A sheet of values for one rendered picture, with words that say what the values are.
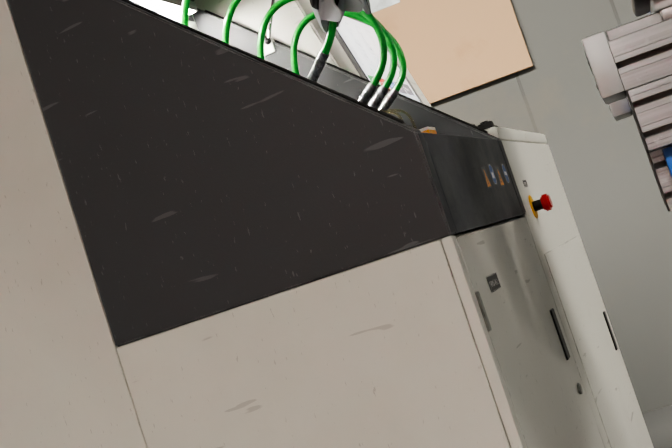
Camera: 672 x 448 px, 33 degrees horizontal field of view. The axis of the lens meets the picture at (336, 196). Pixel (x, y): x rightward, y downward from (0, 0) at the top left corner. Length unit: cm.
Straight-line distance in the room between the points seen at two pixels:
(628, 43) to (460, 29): 264
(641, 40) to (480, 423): 59
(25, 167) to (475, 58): 258
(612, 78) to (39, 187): 92
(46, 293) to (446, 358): 67
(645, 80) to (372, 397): 60
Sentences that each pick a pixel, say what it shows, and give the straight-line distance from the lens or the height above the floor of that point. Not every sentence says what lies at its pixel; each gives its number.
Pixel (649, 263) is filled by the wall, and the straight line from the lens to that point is 422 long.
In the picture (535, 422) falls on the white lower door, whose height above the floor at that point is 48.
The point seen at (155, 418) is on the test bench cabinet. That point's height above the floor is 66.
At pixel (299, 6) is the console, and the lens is 250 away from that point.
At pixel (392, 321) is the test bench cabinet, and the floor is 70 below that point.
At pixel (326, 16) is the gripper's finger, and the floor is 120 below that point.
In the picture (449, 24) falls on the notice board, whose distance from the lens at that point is 429.
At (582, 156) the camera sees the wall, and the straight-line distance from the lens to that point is 422.
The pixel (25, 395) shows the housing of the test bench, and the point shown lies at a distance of 198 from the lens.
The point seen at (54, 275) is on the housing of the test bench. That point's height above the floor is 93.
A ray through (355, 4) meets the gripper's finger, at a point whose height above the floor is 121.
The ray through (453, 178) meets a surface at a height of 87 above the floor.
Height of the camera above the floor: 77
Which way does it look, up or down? 4 degrees up
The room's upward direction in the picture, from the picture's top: 18 degrees counter-clockwise
